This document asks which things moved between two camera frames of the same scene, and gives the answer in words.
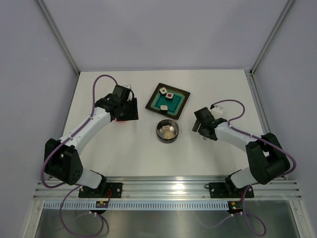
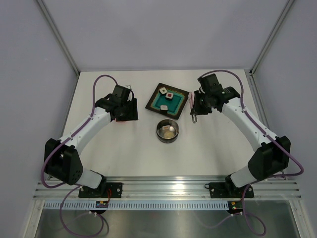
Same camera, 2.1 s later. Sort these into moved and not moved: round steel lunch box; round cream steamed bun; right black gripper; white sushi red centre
Moved: right black gripper
Not moved: white sushi red centre; round cream steamed bun; round steel lunch box
